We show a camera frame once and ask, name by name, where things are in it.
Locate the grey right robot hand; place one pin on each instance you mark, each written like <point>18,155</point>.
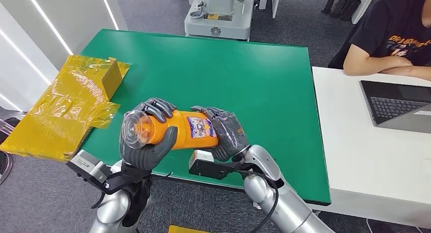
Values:
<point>230,133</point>

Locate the person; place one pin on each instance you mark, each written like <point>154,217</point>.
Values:
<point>390,26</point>

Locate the wide black boot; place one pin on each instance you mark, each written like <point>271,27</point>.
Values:
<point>348,7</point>

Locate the white grey machine base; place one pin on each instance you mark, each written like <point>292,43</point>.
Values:
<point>219,24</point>

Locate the orange detergent bottle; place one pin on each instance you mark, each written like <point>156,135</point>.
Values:
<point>188,132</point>

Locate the grey laptop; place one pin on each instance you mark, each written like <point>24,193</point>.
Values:
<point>390,103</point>

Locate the person's right hand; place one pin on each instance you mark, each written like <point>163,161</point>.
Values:
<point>402,61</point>

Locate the yellow flat object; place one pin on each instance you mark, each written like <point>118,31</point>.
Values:
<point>183,229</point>

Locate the white furniture leg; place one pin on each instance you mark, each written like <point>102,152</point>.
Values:
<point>276,2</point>

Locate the yellow taped cardboard box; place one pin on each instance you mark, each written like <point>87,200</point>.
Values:
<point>64,110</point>

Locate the person's left forearm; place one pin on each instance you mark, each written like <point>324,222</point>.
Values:
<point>419,72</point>

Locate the slim black boot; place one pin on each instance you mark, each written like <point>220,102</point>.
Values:
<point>328,4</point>

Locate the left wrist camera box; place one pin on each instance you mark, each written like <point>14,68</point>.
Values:
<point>87,165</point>

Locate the person's right forearm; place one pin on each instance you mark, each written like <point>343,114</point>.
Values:
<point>367,66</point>

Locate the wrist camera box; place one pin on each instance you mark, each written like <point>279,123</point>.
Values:
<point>208,169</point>
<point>87,165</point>

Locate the white furniture panel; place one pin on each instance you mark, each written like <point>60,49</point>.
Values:
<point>365,2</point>

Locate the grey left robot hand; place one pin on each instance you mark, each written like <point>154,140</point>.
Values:
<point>141,159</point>

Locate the round metal stand base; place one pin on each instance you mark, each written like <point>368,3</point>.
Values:
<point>5,164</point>

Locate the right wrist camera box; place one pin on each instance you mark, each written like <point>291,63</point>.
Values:
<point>208,169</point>

